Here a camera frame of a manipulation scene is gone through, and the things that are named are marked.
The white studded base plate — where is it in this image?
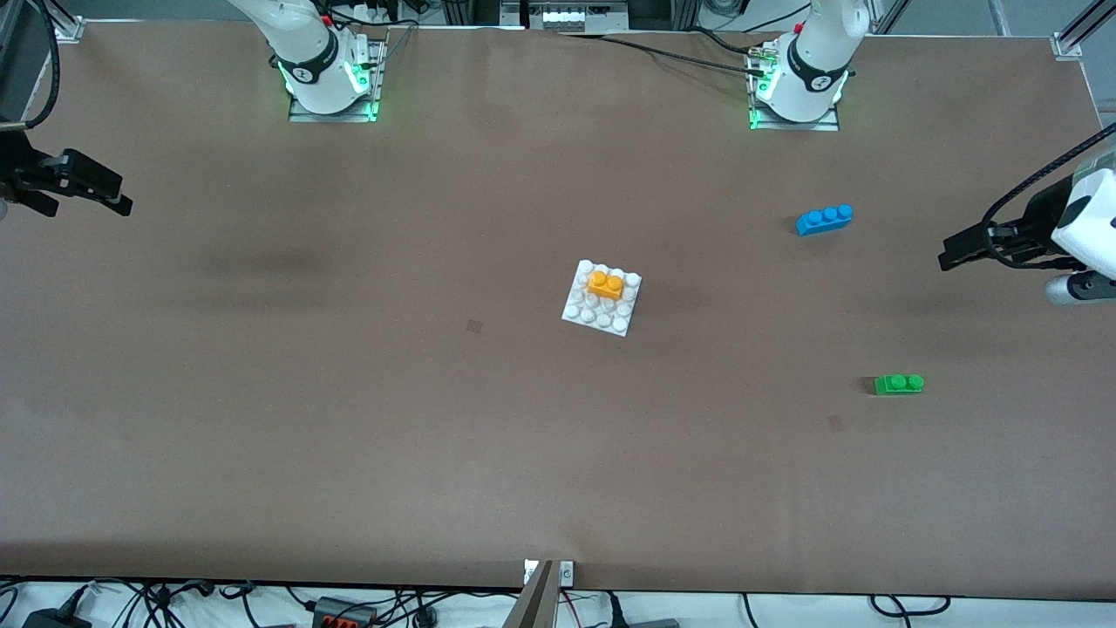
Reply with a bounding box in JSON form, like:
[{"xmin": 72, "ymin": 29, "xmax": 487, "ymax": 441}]
[{"xmin": 561, "ymin": 259, "xmax": 643, "ymax": 338}]

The blue three-stud block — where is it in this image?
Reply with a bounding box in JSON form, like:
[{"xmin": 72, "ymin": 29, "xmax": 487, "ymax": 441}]
[{"xmin": 794, "ymin": 204, "xmax": 855, "ymax": 237}]

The white power strip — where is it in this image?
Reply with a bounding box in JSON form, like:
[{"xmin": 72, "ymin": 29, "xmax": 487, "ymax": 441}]
[{"xmin": 541, "ymin": 4, "xmax": 616, "ymax": 34}]

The orange black connector box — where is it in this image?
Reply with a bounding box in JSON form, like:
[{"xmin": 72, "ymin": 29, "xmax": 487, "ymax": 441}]
[{"xmin": 311, "ymin": 597, "xmax": 378, "ymax": 628}]

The short black cable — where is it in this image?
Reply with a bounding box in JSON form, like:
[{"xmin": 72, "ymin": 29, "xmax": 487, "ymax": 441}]
[{"xmin": 680, "ymin": 26, "xmax": 772, "ymax": 58}]

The long black cable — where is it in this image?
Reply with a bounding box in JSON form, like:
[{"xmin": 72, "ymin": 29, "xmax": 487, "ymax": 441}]
[{"xmin": 558, "ymin": 31, "xmax": 761, "ymax": 78}]

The looped black cable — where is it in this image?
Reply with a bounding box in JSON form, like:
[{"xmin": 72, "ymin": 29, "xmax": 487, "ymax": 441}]
[{"xmin": 868, "ymin": 594, "xmax": 953, "ymax": 618}]

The white metal edge bracket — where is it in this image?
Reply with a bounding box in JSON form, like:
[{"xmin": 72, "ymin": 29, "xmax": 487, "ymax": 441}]
[{"xmin": 523, "ymin": 560, "xmax": 575, "ymax": 587}]

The grey camera stand post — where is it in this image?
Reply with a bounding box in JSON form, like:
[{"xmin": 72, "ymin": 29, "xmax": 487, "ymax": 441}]
[{"xmin": 504, "ymin": 560, "xmax": 559, "ymax": 628}]

